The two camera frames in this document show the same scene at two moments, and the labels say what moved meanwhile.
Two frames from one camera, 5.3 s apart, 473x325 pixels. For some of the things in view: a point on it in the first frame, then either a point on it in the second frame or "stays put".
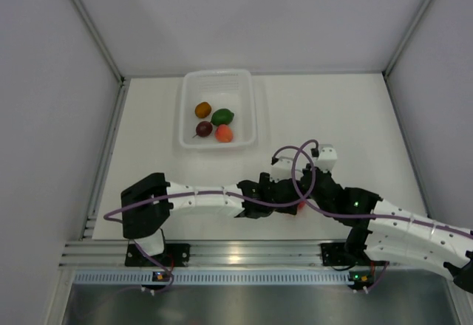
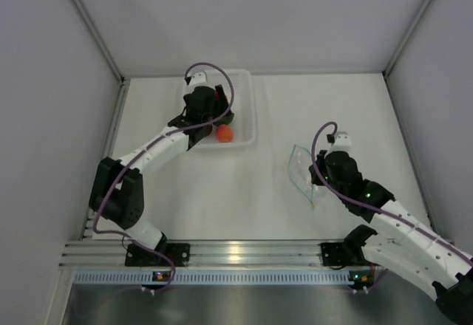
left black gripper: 264,180 -> 222,106
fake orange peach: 223,133 stays put
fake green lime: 222,117 stays put
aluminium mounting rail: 202,254 stays put
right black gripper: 306,194 -> 321,161
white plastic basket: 231,89 stays put
